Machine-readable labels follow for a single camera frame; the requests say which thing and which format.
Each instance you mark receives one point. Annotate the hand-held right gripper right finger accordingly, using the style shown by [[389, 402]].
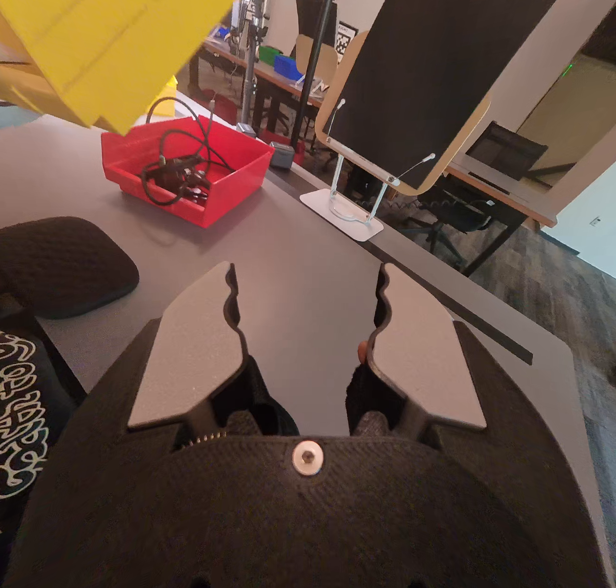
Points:
[[423, 357]]

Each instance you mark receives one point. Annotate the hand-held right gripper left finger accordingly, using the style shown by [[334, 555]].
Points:
[[192, 352]]

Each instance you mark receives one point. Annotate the black hdmi switch box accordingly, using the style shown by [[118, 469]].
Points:
[[168, 178]]

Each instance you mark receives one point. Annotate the red plastic bin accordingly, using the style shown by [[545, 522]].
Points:
[[240, 174]]

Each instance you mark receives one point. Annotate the yellow plastic bin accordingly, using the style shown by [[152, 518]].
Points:
[[110, 34], [163, 99]]

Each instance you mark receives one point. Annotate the person's right hand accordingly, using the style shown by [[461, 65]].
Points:
[[362, 352]]

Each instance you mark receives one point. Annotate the black office chair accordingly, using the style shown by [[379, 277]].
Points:
[[457, 212]]

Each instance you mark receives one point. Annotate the black padded chair armrest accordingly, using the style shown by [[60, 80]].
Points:
[[62, 265]]

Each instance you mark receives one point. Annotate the white metal board stand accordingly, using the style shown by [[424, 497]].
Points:
[[341, 212]]

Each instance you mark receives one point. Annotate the black printed sweatshirt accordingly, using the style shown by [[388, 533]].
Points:
[[24, 405]]

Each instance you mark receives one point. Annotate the wooden office desk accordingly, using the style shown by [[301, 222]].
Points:
[[269, 75], [505, 198]]

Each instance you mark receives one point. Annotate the grey power cube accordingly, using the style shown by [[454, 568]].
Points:
[[246, 130], [281, 155]]

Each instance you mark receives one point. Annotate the black monitor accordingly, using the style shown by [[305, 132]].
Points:
[[505, 152]]

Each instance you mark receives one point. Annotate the black wooden-backed display board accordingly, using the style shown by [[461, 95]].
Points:
[[315, 61], [433, 68]]

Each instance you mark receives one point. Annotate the grey light stand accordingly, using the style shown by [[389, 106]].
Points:
[[250, 68]]

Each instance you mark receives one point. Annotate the blue plastic bin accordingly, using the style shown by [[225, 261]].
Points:
[[222, 33], [288, 67]]

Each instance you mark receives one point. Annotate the green plastic bin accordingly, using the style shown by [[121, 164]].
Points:
[[267, 53]]

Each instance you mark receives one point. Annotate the small printed tag sign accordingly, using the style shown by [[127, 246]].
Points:
[[346, 41]]

